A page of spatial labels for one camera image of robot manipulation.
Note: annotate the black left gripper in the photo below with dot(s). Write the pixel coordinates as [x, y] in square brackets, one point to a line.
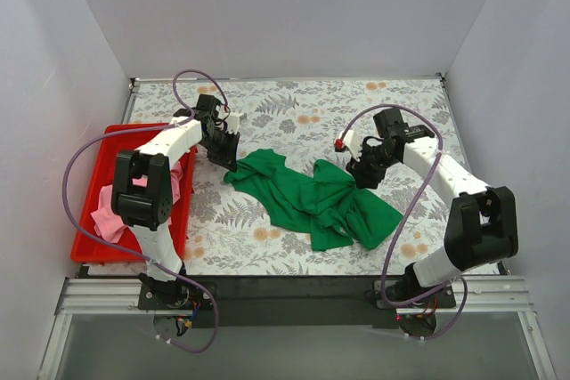
[223, 145]

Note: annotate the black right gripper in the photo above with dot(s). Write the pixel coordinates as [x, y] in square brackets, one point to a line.
[368, 165]

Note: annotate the green t shirt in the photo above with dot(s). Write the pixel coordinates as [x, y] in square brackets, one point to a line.
[326, 205]

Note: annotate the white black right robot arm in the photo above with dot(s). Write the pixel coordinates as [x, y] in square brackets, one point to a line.
[482, 221]

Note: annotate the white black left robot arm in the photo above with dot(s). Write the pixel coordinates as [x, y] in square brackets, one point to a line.
[154, 159]

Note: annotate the pink t shirt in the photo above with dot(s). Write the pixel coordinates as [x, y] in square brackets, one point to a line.
[117, 211]

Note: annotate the red plastic bin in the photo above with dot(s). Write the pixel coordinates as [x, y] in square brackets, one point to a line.
[87, 246]

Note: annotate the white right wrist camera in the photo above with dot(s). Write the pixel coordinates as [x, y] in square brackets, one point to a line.
[351, 142]

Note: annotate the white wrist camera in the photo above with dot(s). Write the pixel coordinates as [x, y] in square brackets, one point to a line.
[351, 142]
[233, 121]

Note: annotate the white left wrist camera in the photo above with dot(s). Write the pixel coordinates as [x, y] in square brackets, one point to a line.
[233, 121]

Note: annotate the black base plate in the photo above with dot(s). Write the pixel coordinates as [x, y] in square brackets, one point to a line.
[267, 301]

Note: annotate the aluminium frame rail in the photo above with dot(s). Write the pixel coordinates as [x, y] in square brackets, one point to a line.
[485, 293]

